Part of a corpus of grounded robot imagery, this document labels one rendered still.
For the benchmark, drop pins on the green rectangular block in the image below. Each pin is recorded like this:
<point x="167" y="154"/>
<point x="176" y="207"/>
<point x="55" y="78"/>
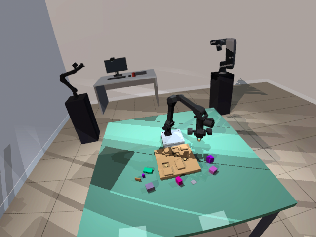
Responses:
<point x="148" y="170"/>

